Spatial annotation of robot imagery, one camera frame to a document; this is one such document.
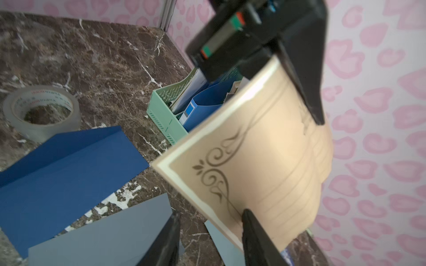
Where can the small blue box in organizer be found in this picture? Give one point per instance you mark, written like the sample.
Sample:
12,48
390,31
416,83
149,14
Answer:
205,103

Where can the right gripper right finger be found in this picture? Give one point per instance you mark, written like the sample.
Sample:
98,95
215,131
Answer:
259,249

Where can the green file organizer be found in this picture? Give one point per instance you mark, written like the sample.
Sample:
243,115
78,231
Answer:
168,103

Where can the dark blue envelope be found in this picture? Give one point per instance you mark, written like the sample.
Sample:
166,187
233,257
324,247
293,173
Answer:
61,180

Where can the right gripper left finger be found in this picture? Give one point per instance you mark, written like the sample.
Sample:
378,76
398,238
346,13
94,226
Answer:
165,249

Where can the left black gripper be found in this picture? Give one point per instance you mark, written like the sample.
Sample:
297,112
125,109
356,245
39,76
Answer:
240,28

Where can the light teal envelope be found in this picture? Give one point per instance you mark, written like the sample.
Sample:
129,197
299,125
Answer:
230,254

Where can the clear tape roll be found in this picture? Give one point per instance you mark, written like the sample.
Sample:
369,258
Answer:
40,112

